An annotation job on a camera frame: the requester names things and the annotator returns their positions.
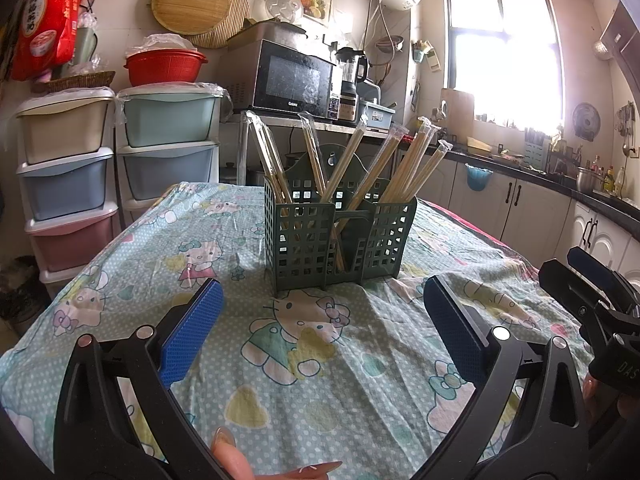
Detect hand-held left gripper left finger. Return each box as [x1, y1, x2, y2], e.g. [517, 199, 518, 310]
[52, 277, 228, 480]

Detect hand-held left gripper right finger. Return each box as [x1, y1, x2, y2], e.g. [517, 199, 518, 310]
[414, 275, 596, 480]

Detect steel rack table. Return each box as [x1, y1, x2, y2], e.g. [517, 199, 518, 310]
[230, 110, 401, 186]

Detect dark kitchen countertop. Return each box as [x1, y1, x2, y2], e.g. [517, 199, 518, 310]
[440, 147, 640, 221]

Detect clear plastic lid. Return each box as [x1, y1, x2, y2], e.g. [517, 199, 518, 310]
[265, 0, 305, 25]

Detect green and blue drawer tower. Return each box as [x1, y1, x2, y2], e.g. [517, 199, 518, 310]
[116, 82, 223, 211]

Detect white kitchen cabinets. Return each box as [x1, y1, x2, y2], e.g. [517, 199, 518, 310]
[435, 157, 640, 281]

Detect steel stock pot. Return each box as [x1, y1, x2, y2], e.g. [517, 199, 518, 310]
[576, 166, 603, 193]

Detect black blender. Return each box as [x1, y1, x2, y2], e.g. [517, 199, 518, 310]
[334, 46, 370, 123]

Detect blue hanging bin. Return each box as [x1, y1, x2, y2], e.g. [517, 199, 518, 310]
[465, 164, 493, 192]

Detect bunch of chopsticks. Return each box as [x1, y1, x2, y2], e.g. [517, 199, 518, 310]
[245, 110, 453, 273]

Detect round woven mat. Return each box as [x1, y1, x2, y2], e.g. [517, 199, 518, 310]
[187, 0, 251, 50]

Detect cartoon printed blanket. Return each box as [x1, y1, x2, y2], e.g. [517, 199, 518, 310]
[0, 182, 606, 480]

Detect pale green cup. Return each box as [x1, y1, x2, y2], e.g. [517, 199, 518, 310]
[75, 25, 98, 63]

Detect small wall fan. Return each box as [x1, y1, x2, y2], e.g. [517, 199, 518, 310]
[571, 102, 601, 140]

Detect red plastic basin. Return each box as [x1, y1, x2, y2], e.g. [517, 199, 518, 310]
[124, 49, 208, 87]

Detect black microwave oven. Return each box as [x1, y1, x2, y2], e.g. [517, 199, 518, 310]
[220, 39, 337, 118]

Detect teal knife block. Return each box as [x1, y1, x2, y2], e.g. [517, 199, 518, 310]
[524, 127, 551, 163]

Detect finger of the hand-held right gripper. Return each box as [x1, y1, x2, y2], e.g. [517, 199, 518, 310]
[567, 246, 640, 312]
[539, 258, 609, 332]

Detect white plastic bag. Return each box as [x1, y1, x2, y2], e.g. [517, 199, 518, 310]
[127, 32, 198, 56]

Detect range hood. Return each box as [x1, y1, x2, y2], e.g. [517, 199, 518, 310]
[597, 0, 640, 66]

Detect cream blue pink drawer tower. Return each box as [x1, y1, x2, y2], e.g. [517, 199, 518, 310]
[15, 87, 118, 286]

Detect red printed bag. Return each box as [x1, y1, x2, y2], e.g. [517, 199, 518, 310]
[11, 0, 86, 82]

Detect round bamboo board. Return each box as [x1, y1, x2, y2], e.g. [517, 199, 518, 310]
[151, 0, 231, 37]

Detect green wall holder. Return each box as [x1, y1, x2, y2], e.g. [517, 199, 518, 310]
[411, 39, 441, 68]

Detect person's left hand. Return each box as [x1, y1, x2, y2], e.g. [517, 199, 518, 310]
[210, 426, 346, 480]

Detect wicker basket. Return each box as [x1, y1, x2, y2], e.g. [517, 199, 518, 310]
[32, 71, 116, 93]

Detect pale cutting board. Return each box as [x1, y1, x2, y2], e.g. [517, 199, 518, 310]
[440, 87, 476, 133]

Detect person's right hand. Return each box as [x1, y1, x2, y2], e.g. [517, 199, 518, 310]
[582, 378, 604, 414]

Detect green plastic utensil basket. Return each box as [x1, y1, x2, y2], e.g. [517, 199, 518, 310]
[263, 144, 418, 293]

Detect kitchen window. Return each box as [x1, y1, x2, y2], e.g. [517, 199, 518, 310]
[442, 0, 563, 127]

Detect blue dish box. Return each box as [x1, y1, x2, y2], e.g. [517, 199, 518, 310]
[357, 100, 397, 131]

